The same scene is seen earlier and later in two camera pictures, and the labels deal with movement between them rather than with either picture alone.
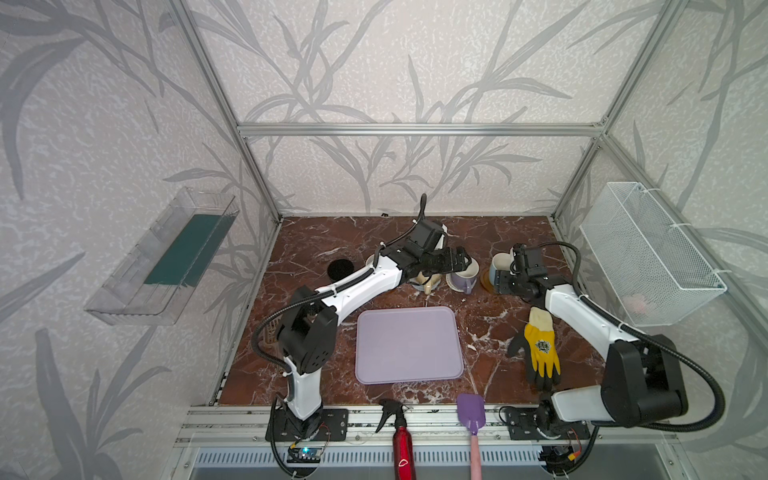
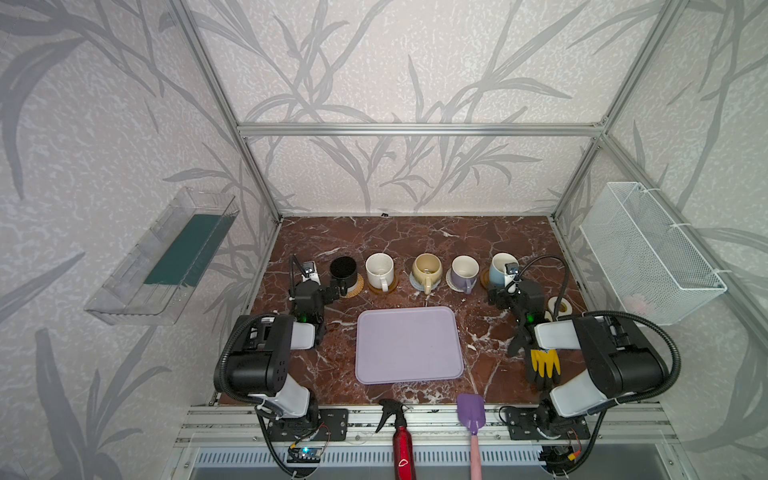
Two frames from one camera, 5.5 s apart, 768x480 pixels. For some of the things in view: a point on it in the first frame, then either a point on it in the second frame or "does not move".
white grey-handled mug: (465, 280) does not move
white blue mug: (501, 262) does not move
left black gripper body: (453, 260) -> (327, 294)
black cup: (339, 268) does not move
